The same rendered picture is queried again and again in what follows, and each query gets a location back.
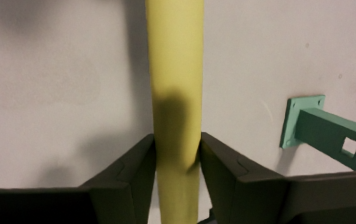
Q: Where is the yellow long bar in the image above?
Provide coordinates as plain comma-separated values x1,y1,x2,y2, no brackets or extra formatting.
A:
145,0,217,224

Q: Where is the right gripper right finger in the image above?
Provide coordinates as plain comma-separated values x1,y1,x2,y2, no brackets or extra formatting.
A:
200,132,356,224

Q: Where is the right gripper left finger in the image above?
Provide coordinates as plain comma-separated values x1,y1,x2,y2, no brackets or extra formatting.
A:
0,134,156,224

